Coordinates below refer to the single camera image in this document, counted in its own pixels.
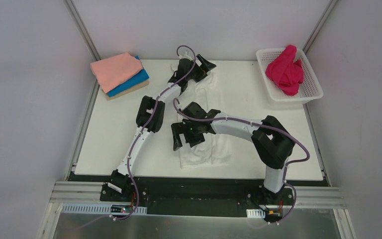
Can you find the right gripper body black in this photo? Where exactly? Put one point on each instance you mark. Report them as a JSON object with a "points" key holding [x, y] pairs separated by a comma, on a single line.
{"points": [[185, 131]]}

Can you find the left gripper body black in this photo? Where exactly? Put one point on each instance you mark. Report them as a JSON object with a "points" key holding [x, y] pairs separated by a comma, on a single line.
{"points": [[197, 69]]}

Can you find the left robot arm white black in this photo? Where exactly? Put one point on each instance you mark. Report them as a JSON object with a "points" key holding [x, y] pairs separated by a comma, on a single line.
{"points": [[150, 115]]}

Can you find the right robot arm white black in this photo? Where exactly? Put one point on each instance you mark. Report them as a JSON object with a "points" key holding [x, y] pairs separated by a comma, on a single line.
{"points": [[271, 140]]}

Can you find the blue folded t shirt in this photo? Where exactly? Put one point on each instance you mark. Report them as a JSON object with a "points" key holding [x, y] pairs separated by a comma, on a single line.
{"points": [[141, 76]]}

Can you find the magenta crumpled t shirt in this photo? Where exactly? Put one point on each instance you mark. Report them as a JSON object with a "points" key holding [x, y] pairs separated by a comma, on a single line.
{"points": [[286, 72]]}

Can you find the pink folded t shirt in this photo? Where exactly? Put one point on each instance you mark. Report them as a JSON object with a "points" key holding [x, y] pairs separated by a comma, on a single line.
{"points": [[116, 70]]}

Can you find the white plastic basket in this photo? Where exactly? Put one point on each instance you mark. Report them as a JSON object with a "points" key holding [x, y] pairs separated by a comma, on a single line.
{"points": [[309, 90]]}

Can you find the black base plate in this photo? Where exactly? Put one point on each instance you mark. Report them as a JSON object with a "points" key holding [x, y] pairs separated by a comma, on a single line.
{"points": [[193, 196]]}

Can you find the right white cable duct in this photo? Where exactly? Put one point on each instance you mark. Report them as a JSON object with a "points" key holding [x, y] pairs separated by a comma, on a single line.
{"points": [[255, 213]]}

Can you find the white cable duct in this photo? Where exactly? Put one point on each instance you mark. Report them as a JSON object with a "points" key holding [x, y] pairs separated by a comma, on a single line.
{"points": [[97, 209], [255, 213]]}

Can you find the left white cable duct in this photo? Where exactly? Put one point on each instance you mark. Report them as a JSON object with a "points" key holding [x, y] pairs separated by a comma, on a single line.
{"points": [[97, 209]]}

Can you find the aluminium frame rail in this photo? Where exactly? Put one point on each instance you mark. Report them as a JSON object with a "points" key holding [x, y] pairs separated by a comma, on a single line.
{"points": [[307, 197]]}

